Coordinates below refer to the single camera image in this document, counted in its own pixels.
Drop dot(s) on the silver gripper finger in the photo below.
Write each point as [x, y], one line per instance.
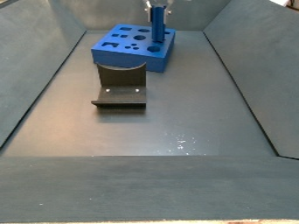
[148, 9]
[168, 6]

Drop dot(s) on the blue star-shaped peg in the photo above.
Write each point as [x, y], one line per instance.
[157, 23]

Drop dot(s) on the dark curved holder stand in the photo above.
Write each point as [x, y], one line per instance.
[121, 87]

